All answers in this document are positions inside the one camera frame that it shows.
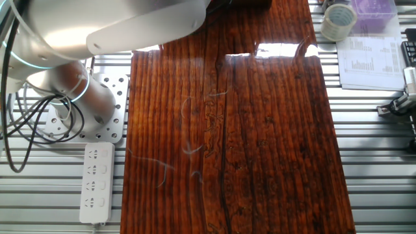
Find clear tape roll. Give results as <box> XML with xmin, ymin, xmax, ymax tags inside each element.
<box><xmin>320</xmin><ymin>3</ymin><xmax>358</xmax><ymax>42</ymax></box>

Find purple plastic box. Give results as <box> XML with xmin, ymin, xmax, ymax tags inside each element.
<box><xmin>350</xmin><ymin>0</ymin><xmax>398</xmax><ymax>33</ymax></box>

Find wood grain table mat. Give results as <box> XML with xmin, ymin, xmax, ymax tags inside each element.
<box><xmin>120</xmin><ymin>0</ymin><xmax>357</xmax><ymax>234</ymax></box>

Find printed paper sheet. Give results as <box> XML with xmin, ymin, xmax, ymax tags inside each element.
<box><xmin>336</xmin><ymin>16</ymin><xmax>407</xmax><ymax>92</ymax></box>

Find black keyboard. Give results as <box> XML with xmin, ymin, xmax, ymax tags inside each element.
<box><xmin>401</xmin><ymin>28</ymin><xmax>416</xmax><ymax>68</ymax></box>

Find black base cables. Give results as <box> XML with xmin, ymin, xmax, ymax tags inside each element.
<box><xmin>0</xmin><ymin>19</ymin><xmax>86</xmax><ymax>174</ymax></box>

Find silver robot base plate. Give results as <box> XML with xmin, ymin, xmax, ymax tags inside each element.
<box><xmin>44</xmin><ymin>73</ymin><xmax>130</xmax><ymax>144</ymax></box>

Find white power strip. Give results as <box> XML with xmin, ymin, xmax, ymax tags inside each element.
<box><xmin>79</xmin><ymin>142</ymin><xmax>116</xmax><ymax>225</ymax></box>

